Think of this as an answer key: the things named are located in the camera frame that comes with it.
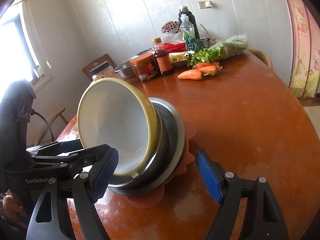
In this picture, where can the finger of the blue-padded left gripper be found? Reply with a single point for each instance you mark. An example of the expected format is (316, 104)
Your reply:
(74, 161)
(56, 148)

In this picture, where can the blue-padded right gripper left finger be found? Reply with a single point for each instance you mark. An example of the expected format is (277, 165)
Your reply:
(102, 174)

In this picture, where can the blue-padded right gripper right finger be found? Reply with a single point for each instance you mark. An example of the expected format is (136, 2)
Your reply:
(211, 173)

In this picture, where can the shallow stainless steel plate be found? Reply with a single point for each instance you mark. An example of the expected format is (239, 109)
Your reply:
(174, 159)

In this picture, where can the deep stainless steel bowl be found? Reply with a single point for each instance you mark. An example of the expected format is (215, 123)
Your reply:
(160, 156)

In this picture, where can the yellow and white bowl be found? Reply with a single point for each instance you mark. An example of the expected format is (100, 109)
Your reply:
(113, 112)

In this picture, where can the left hand with painted nails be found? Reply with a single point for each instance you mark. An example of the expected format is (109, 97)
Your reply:
(13, 207)

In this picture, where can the curved-back wooden chair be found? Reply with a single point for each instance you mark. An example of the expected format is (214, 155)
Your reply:
(47, 127)

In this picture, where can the orange flower-shaped silicone mat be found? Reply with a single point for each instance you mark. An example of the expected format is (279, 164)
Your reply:
(154, 197)

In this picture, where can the brown slatted wooden chair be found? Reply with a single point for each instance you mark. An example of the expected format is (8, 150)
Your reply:
(86, 70)

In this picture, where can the black-lid jar of snacks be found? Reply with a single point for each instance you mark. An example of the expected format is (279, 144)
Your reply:
(102, 70)

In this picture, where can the front orange carrot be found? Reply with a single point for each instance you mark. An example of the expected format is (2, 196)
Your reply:
(193, 74)

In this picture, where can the orange carrot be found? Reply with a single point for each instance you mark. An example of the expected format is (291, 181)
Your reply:
(193, 74)
(204, 64)
(209, 70)

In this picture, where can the steel bowl behind jars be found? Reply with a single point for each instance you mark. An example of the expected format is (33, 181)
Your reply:
(125, 70)

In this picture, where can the middle orange carrot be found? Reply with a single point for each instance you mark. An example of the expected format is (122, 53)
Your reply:
(209, 70)

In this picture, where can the rear orange carrot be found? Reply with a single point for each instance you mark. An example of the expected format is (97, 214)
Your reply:
(204, 64)

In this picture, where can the orange-lid pickle jar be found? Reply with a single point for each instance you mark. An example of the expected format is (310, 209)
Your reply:
(144, 67)

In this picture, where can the plate of sliced food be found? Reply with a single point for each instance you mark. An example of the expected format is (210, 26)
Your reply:
(179, 59)

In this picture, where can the dark sauce bottle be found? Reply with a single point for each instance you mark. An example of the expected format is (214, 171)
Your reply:
(161, 56)

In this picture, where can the bag of green vegetables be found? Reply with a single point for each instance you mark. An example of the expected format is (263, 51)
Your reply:
(222, 50)

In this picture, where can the hello kitty sliding door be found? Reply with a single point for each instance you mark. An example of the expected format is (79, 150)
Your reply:
(304, 80)

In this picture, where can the red tissue packet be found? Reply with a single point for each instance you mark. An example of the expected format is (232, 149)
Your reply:
(174, 43)

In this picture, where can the patterned ceramic plate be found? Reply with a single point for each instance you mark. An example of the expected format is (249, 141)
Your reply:
(150, 50)

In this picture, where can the clear plastic water bottle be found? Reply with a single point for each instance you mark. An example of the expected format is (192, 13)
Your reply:
(188, 33)

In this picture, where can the dried flower bouquet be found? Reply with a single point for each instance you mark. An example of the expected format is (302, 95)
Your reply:
(171, 27)

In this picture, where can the black thermos flask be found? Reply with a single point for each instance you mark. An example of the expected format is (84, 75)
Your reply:
(184, 10)

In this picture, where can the wall power socket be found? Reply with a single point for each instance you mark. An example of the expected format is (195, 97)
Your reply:
(205, 4)

